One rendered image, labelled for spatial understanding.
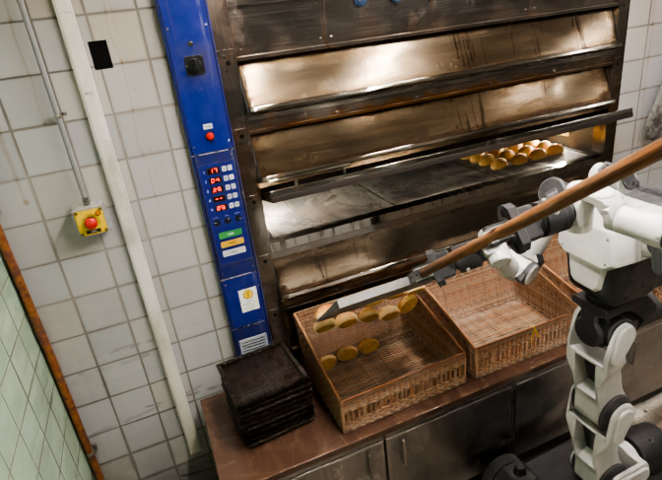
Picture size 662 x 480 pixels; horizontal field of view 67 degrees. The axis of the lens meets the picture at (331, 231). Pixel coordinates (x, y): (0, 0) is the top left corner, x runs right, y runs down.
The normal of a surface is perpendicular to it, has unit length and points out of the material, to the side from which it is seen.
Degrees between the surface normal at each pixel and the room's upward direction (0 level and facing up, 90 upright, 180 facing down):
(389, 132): 70
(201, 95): 90
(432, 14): 90
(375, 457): 90
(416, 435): 90
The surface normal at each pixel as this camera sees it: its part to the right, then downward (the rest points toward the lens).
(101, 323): 0.37, 0.33
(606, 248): -0.94, 0.24
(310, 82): 0.31, 0.00
